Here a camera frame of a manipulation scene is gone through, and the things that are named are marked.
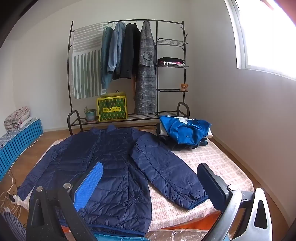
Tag dark denim jacket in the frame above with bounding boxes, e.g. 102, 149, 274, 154
100, 27, 114, 90

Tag navy puffer jacket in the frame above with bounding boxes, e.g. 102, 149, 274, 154
17, 125, 208, 238

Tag folded black garment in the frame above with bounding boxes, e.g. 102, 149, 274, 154
158, 56, 185, 63

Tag floral rolled quilt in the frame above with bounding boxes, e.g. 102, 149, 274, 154
4, 107, 31, 132

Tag patterned bench cover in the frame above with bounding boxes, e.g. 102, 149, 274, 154
0, 117, 38, 149

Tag small potted plant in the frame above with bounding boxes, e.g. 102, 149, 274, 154
84, 107, 97, 121

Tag grey striped cloth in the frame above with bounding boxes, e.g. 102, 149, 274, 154
72, 22, 109, 99

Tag clear plastic sheet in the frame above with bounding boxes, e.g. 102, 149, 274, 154
143, 228, 232, 241

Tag black metal clothes rack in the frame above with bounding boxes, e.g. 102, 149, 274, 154
67, 20, 190, 136

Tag blue slatted bench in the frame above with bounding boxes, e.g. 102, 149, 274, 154
0, 118, 44, 180

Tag grey plaid coat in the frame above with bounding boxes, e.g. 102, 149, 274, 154
134, 21, 156, 114

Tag black coat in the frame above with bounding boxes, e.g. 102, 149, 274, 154
120, 23, 141, 79

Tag dark striped cloth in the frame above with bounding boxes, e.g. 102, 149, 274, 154
1, 210, 28, 241

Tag yellow green patterned bag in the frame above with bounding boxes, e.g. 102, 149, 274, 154
97, 91, 128, 121

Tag folded pink garment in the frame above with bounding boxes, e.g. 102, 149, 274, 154
159, 61, 186, 68

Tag white power strip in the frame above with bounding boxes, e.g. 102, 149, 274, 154
10, 195, 24, 206

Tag dark folded clothes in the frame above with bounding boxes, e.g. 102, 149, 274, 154
158, 134, 208, 151

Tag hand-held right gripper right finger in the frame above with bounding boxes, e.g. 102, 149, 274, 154
196, 163, 274, 241

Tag blue and white jacket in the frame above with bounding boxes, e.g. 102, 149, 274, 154
159, 115, 213, 147

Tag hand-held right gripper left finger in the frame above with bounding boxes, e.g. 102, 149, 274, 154
25, 162, 104, 241

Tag window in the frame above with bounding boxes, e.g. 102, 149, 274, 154
225, 0, 296, 81

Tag light denim jacket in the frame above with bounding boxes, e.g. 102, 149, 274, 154
107, 22, 126, 80

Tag white cable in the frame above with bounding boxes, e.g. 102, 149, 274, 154
0, 132, 44, 216

